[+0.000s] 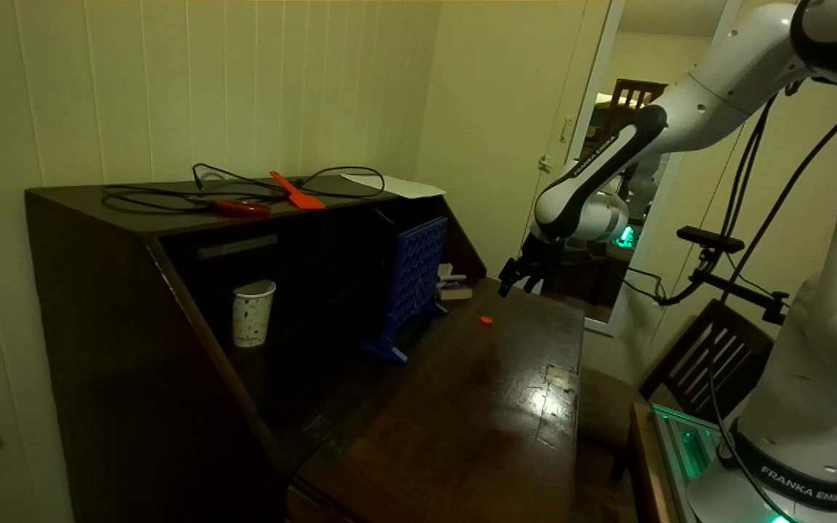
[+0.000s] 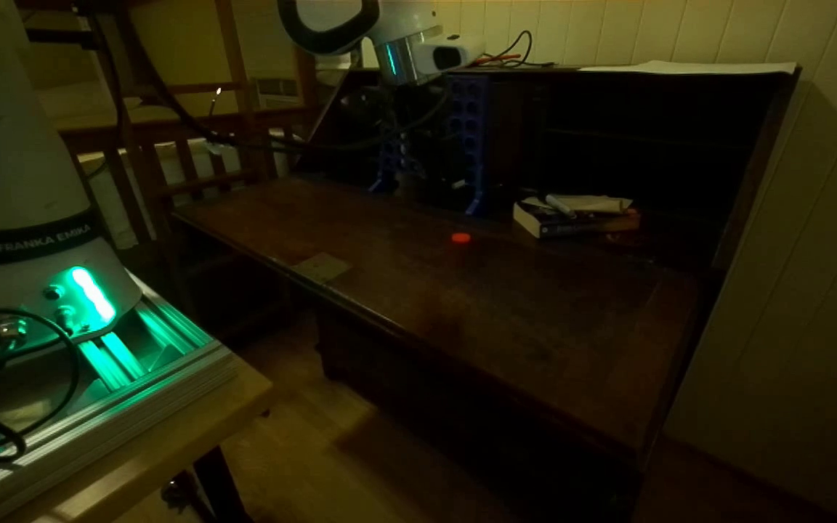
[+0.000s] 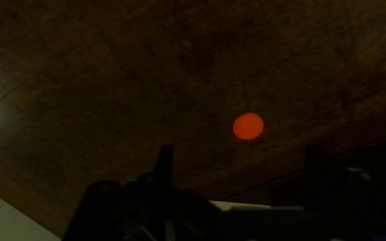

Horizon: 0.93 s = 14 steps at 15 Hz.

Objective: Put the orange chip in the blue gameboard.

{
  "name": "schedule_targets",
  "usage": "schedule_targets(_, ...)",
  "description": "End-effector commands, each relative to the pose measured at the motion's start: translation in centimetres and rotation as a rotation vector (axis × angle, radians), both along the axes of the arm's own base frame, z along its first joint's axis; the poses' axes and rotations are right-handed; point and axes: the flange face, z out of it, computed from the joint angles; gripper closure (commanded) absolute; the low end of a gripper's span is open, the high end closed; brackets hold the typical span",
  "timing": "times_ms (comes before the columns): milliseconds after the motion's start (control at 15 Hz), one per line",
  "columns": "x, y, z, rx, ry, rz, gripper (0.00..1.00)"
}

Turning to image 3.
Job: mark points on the dark wooden secretary desk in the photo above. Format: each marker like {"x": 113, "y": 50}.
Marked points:
{"x": 112, "y": 68}

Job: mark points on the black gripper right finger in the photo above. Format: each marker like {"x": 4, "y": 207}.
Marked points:
{"x": 314, "y": 165}

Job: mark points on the orange game chip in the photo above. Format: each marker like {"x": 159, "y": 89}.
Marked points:
{"x": 247, "y": 127}

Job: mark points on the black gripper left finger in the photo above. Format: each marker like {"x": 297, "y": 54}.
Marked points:
{"x": 164, "y": 159}

